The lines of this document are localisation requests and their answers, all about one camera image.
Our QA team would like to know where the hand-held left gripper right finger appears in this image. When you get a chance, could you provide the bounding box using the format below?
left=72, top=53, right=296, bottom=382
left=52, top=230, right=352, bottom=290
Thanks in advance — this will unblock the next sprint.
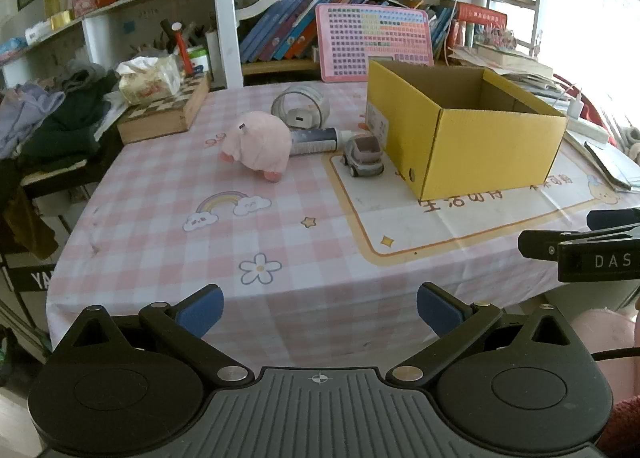
left=391, top=282, right=591, bottom=385

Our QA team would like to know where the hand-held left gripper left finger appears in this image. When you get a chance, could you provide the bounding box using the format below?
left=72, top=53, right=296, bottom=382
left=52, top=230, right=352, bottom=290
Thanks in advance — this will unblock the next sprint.
left=50, top=284, right=255, bottom=386

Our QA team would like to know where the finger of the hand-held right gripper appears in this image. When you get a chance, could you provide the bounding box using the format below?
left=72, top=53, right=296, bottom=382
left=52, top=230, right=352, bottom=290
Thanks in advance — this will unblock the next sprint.
left=517, top=224, right=640, bottom=261
left=586, top=208, right=640, bottom=234

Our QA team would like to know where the yellow cardboard box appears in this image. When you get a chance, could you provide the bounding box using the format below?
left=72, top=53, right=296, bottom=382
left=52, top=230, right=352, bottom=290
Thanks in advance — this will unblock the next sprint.
left=366, top=59, right=568, bottom=200

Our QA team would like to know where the grey toy car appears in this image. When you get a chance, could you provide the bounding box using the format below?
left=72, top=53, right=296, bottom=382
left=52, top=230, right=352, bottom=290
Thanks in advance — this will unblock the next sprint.
left=341, top=134, right=385, bottom=178

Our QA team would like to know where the pink plush toy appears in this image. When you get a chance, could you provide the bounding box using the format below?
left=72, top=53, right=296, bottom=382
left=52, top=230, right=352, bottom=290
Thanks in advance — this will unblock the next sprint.
left=219, top=111, right=293, bottom=183

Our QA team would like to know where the dark spray can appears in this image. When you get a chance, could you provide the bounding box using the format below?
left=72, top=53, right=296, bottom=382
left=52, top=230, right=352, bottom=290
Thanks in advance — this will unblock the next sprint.
left=289, top=127, right=358, bottom=156

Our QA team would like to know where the white charger plug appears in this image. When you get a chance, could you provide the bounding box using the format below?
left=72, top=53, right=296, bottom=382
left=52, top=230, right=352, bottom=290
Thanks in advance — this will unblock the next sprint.
left=286, top=108, right=318, bottom=129

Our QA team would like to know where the clear tape roll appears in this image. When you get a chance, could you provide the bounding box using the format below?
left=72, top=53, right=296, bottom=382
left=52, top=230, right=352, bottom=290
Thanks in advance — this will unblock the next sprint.
left=271, top=85, right=332, bottom=130

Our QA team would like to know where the dark notebook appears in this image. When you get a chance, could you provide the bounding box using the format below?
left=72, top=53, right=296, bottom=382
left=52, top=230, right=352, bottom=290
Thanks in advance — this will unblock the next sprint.
left=585, top=141, right=633, bottom=189

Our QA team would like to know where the white power strip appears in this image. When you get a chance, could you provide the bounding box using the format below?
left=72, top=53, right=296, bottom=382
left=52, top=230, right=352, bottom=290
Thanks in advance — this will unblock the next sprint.
left=565, top=115, right=611, bottom=144

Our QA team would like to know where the pink checkered tablecloth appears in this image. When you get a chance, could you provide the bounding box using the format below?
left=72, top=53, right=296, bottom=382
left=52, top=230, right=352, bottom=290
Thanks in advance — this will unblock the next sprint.
left=46, top=80, right=640, bottom=364

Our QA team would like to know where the black digital piano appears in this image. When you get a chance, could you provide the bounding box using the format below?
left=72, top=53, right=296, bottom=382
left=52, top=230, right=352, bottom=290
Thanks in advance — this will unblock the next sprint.
left=0, top=153, right=121, bottom=295

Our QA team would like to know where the stack of papers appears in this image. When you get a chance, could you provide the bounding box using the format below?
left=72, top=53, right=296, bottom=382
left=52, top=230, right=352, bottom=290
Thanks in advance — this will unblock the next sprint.
left=447, top=41, right=556, bottom=82

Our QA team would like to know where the wooden chess box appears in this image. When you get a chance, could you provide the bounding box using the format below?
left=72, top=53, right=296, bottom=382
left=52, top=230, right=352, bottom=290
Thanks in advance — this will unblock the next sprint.
left=116, top=72, right=211, bottom=145

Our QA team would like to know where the dark cloth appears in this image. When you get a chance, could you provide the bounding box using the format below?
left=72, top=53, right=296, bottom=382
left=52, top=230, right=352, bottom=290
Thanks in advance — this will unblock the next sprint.
left=20, top=73, right=121, bottom=169

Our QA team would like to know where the red box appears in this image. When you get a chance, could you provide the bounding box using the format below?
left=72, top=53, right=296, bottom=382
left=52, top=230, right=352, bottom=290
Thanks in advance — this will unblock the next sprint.
left=457, top=2, right=507, bottom=46

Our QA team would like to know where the tissue pack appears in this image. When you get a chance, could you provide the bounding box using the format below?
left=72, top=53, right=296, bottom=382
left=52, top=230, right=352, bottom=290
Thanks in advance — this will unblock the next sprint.
left=116, top=55, right=183, bottom=106

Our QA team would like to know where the green and white tub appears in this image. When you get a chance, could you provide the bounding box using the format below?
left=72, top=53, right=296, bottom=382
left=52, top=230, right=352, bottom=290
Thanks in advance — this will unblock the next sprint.
left=189, top=46, right=210, bottom=74

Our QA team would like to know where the red toy stick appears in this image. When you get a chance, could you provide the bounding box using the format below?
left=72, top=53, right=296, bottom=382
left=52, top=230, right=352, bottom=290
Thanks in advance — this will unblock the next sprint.
left=172, top=22, right=193, bottom=76

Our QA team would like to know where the grey cloth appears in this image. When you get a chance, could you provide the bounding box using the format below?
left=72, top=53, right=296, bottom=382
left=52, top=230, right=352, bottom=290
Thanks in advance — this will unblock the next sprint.
left=60, top=63, right=108, bottom=94

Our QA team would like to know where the pink learning board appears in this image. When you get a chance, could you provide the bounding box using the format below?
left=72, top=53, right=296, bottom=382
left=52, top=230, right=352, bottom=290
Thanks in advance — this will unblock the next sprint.
left=315, top=3, right=435, bottom=84

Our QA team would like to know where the purple cloth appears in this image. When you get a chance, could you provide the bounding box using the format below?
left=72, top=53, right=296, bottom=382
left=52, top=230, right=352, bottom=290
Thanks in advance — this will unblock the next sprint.
left=0, top=83, right=66, bottom=159

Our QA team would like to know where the row of books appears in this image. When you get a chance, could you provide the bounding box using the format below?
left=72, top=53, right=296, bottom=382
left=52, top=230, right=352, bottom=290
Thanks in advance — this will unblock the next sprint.
left=239, top=0, right=458, bottom=64

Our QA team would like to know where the white bookshelf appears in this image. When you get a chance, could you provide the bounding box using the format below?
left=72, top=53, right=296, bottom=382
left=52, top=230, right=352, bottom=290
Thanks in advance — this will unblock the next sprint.
left=0, top=0, right=546, bottom=89

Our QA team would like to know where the white paperback book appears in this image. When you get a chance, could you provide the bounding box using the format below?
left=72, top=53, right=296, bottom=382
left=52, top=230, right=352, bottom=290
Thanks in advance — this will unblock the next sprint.
left=239, top=0, right=281, bottom=22

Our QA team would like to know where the black cable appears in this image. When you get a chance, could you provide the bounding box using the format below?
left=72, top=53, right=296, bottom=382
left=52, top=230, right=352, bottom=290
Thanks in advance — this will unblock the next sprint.
left=590, top=345, right=640, bottom=361

